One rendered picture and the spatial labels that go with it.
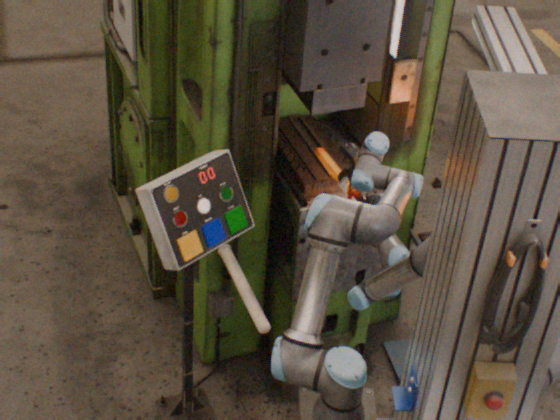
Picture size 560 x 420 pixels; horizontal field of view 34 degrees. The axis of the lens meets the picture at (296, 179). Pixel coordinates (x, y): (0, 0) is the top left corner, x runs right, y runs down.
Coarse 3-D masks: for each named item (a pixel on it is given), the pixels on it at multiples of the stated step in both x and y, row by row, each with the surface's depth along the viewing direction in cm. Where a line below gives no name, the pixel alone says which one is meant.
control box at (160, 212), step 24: (192, 168) 289; (216, 168) 296; (144, 192) 281; (192, 192) 289; (216, 192) 295; (240, 192) 302; (168, 216) 283; (192, 216) 289; (216, 216) 295; (168, 240) 283; (168, 264) 288
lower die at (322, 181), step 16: (288, 128) 352; (320, 128) 353; (288, 144) 344; (304, 144) 343; (320, 144) 342; (288, 160) 336; (304, 160) 335; (320, 160) 334; (336, 160) 336; (304, 176) 328; (320, 176) 327; (304, 192) 327; (320, 192) 330
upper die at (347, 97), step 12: (360, 84) 308; (300, 96) 314; (312, 96) 304; (324, 96) 305; (336, 96) 307; (348, 96) 309; (360, 96) 311; (312, 108) 306; (324, 108) 308; (336, 108) 310; (348, 108) 312
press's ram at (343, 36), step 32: (288, 0) 296; (320, 0) 283; (352, 0) 287; (384, 0) 292; (288, 32) 301; (320, 32) 290; (352, 32) 294; (384, 32) 299; (288, 64) 306; (320, 64) 297; (352, 64) 302
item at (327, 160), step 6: (318, 150) 337; (324, 156) 334; (324, 162) 333; (330, 162) 331; (330, 168) 328; (336, 168) 327; (336, 174) 324; (336, 180) 325; (348, 186) 317; (348, 192) 314; (354, 192) 314; (360, 192) 315; (348, 198) 315; (360, 198) 311
